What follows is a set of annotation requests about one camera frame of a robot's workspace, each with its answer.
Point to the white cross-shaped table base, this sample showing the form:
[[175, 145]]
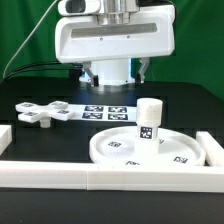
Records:
[[31, 113]]

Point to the white left fence bar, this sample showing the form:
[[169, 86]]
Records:
[[5, 137]]

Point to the white round table top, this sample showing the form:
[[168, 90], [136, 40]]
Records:
[[121, 146]]

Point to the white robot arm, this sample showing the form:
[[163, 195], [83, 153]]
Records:
[[115, 12]]

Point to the white right fence bar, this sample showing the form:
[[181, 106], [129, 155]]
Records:
[[214, 151]]

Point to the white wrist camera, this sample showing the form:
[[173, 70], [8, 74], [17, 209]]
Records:
[[77, 7]]

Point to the white marker sheet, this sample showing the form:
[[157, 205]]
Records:
[[103, 113]]

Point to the white fence bar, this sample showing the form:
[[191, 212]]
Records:
[[47, 175], [214, 151], [5, 137]]

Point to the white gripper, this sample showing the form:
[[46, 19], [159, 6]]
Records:
[[148, 34]]

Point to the white front fence bar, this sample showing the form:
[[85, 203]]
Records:
[[47, 175]]

